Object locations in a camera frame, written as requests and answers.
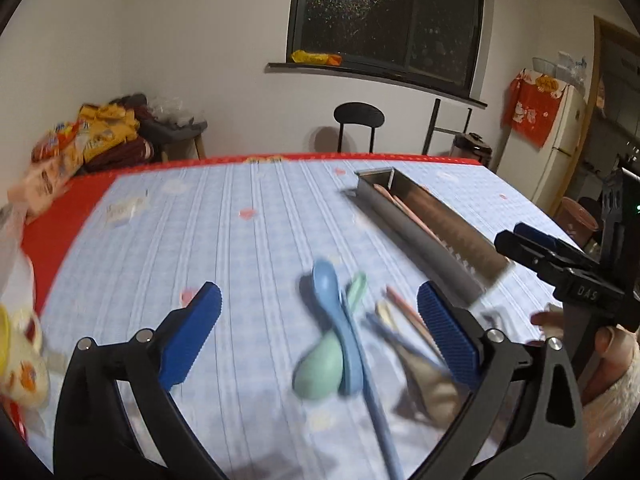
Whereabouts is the red snack bag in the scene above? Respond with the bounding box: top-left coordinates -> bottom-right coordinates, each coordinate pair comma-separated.
31,127 -> 76,163

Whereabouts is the long yellow snack packet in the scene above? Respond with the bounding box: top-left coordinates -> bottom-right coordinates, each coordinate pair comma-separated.
291,50 -> 343,67

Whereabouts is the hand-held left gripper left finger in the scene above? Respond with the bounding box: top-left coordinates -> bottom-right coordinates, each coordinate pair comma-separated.
54,281 -> 223,480

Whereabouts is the white refrigerator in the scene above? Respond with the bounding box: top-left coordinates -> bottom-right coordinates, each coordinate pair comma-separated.
495,72 -> 589,211

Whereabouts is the blue chopstick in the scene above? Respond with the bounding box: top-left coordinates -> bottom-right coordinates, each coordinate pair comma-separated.
350,310 -> 406,480
365,312 -> 441,361

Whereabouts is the wooden door frame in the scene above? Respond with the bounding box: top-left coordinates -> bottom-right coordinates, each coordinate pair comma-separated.
582,15 -> 640,201

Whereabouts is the perforated metal utensil tray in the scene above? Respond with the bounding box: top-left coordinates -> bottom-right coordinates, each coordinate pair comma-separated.
342,167 -> 516,307

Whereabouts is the red printed cloth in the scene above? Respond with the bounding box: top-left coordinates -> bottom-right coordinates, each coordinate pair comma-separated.
501,71 -> 569,149

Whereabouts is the green spoon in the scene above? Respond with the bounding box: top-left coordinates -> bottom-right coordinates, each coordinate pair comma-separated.
292,272 -> 369,402

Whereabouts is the black metal frame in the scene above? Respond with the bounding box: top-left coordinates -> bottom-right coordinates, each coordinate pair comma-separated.
422,98 -> 473,156

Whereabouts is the grey stool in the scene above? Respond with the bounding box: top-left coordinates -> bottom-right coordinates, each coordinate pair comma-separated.
140,117 -> 208,161

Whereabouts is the clear plastic container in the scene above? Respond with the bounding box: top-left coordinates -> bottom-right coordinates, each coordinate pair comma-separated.
532,51 -> 587,87

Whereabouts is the dark framed window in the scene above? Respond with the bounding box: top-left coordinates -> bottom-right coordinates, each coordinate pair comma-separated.
287,0 -> 487,101

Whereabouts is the brown trash bin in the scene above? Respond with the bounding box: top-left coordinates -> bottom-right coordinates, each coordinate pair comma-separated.
556,197 -> 600,248

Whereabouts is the small white packet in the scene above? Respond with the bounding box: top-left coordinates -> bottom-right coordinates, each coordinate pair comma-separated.
105,195 -> 151,226

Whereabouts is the black round chair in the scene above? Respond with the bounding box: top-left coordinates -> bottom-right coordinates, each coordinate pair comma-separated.
334,102 -> 386,154

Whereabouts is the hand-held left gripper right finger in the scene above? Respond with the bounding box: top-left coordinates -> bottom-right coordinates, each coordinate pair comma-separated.
414,281 -> 588,480

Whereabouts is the clear plastic bag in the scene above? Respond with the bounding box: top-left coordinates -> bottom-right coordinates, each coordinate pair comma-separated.
150,97 -> 194,124

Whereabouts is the white bear print cup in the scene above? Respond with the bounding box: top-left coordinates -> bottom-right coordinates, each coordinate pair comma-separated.
0,305 -> 51,411

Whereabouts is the blue spoon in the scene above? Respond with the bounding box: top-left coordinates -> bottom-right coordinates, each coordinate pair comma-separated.
311,259 -> 364,396

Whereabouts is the person's right hand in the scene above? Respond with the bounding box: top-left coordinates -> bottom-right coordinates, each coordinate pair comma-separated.
530,310 -> 640,406

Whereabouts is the pile of yellow snack packets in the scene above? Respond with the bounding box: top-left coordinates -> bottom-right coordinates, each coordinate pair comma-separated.
75,104 -> 142,162

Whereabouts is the brown rice cooker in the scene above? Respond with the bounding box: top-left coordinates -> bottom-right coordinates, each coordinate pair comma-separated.
450,132 -> 494,167

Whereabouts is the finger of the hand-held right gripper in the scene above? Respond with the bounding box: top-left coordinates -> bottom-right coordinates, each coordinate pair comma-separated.
494,230 -> 571,287
514,222 -> 598,270

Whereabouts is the beige spoon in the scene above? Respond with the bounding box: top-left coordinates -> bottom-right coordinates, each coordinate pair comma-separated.
394,345 -> 472,427

